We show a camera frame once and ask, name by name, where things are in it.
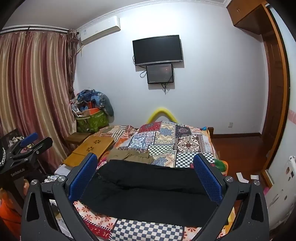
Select black wall television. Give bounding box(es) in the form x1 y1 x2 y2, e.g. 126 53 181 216
132 35 184 66

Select patchwork printed bedspread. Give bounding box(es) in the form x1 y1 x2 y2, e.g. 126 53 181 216
54 120 234 241

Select curtain rod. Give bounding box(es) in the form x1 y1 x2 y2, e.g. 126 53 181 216
0 25 70 33

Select wooden lap desk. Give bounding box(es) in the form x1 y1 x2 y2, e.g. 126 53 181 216
63 133 115 167

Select wooden door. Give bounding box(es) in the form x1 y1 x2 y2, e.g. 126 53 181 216
261 5 290 186

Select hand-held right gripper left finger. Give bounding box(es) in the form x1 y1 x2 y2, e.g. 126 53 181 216
21 153 99 241

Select orange bag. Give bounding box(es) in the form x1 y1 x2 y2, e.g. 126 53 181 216
0 187 24 233

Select striped red curtain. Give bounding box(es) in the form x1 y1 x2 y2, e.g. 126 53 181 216
0 28 78 173

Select green storage box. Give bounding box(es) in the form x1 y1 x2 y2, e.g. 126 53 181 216
76 109 110 134

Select wooden overhead cabinet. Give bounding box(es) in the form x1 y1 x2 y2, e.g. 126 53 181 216
226 0 271 36

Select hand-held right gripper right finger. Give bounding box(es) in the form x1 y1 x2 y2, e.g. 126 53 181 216
193 153 270 241

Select white cloth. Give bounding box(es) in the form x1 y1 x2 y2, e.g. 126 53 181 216
54 166 71 178

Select khaki pants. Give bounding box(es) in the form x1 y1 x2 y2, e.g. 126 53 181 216
107 148 155 165

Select white air conditioner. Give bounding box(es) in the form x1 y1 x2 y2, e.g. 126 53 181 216
77 16 121 46

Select pile of clothes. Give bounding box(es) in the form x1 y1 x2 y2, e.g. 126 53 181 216
70 89 114 117

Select black pants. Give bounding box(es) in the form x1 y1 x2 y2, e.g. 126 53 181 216
80 160 223 228

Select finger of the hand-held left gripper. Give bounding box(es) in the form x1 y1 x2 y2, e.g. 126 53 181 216
7 132 39 153
11 137 53 161

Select small black wall monitor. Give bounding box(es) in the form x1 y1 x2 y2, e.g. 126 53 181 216
146 63 174 84

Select white stickered appliance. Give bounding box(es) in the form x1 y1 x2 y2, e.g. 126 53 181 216
265 155 296 232

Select green orange toy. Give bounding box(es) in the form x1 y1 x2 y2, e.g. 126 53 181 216
212 159 229 174

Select yellow foam tube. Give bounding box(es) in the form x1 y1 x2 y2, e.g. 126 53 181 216
148 107 178 123

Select wooden stool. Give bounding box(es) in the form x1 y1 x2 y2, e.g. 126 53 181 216
65 132 92 146

